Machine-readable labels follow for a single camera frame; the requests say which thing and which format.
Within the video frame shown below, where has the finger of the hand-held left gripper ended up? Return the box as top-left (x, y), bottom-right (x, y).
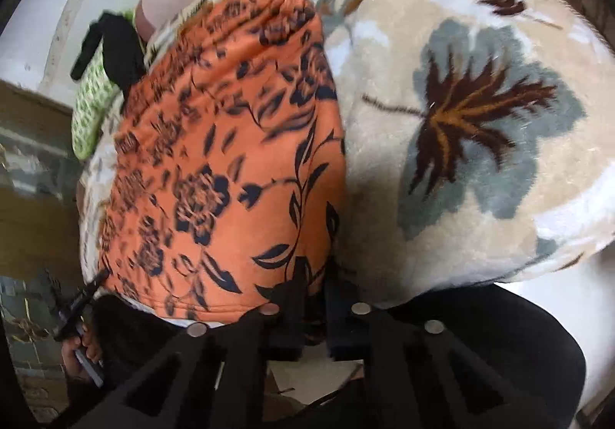
top-left (79, 270), bottom-right (111, 304)

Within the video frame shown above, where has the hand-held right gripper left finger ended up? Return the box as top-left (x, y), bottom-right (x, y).
top-left (58, 258), bottom-right (308, 429)

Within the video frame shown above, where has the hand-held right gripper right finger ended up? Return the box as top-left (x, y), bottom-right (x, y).
top-left (327, 266), bottom-right (563, 429)

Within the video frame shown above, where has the orange black floral cloth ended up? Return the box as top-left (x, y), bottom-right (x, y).
top-left (98, 0), bottom-right (349, 324)

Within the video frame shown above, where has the person's left hand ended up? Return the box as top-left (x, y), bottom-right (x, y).
top-left (60, 320), bottom-right (104, 383)

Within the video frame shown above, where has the person's black clothing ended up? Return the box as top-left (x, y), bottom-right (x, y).
top-left (91, 284), bottom-right (589, 429)

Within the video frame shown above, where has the green white patterned pillow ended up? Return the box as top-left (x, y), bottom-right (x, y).
top-left (71, 9), bottom-right (145, 161)

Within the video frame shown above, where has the beige leaf printed blanket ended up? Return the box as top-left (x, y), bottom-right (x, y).
top-left (77, 0), bottom-right (615, 315)

